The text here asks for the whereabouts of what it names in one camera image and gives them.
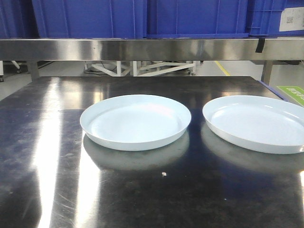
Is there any blue plastic bin centre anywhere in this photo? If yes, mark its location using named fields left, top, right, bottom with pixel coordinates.
left=147, top=0, right=248, bottom=38

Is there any white metal frame cart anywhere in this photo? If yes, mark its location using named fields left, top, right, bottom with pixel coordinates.
left=84, top=61, right=199, bottom=77

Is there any blue plastic bin right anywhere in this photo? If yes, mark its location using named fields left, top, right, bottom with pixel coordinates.
left=246, top=0, right=304, bottom=37

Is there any black tape strip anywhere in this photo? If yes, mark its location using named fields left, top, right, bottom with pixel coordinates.
left=255, top=38, right=266, bottom=53

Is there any blue plastic bin left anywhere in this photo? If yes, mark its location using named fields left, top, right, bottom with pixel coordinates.
left=32, top=0, right=147, bottom=39

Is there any light blue plate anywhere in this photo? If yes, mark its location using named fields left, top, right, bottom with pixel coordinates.
left=80, top=95, right=191, bottom=151
left=202, top=95, right=304, bottom=154

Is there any stainless steel shelf rail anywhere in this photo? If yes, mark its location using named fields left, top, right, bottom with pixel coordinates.
left=0, top=37, right=304, bottom=61

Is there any blue plastic bin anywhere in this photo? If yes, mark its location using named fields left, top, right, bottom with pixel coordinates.
left=246, top=0, right=304, bottom=37
left=147, top=0, right=248, bottom=38
left=32, top=0, right=147, bottom=39

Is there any white paper label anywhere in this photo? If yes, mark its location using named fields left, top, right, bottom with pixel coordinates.
left=279, top=7, right=304, bottom=32

